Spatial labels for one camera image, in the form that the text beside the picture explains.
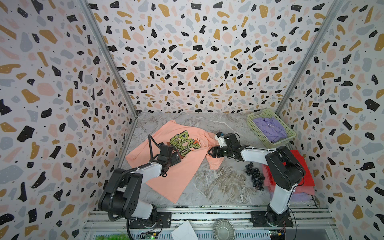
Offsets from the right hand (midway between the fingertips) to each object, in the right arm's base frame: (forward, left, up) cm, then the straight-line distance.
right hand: (210, 148), depth 94 cm
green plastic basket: (+34, -47, -2) cm, 58 cm away
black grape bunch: (-18, -26, 0) cm, 32 cm away
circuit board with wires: (-45, +29, -5) cm, 54 cm away
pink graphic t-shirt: (+6, +12, -4) cm, 14 cm away
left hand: (-5, +23, -2) cm, 24 cm away
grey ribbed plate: (-42, -6, -5) cm, 43 cm away
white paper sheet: (-43, +12, -1) cm, 45 cm away
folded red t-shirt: (-19, -54, -1) cm, 57 cm away
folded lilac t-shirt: (-27, -46, -5) cm, 54 cm away
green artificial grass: (-46, +44, 0) cm, 63 cm away
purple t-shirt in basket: (+20, -46, -4) cm, 51 cm away
